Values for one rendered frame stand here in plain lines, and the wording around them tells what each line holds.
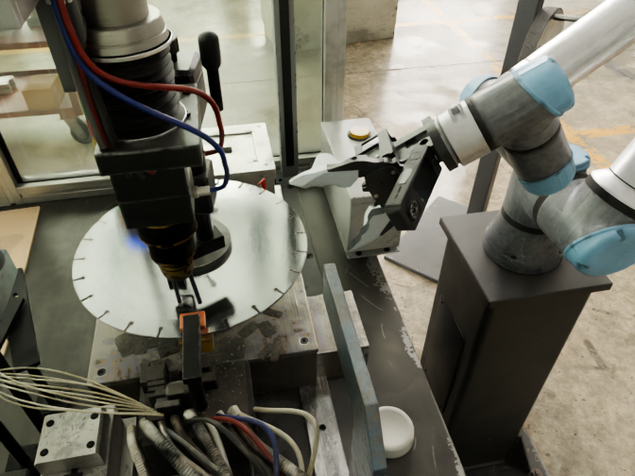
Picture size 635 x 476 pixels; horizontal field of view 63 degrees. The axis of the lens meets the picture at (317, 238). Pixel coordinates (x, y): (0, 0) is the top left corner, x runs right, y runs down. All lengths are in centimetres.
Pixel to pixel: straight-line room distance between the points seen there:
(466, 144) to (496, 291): 41
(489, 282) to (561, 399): 89
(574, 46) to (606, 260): 32
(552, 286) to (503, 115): 47
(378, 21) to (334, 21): 301
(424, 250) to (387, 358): 131
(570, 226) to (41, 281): 93
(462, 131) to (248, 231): 34
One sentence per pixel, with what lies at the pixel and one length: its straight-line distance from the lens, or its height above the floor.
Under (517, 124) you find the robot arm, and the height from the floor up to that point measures 115.
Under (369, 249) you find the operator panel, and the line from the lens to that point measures 104.
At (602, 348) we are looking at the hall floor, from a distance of 205.
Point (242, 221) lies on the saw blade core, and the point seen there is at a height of 95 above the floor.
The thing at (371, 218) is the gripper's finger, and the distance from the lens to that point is 73.
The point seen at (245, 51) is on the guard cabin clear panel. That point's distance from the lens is 112.
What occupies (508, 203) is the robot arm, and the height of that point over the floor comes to 87.
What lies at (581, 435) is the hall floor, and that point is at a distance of 182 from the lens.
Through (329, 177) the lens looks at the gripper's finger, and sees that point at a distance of 68.
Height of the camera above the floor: 146
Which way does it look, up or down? 42 degrees down
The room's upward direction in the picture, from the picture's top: straight up
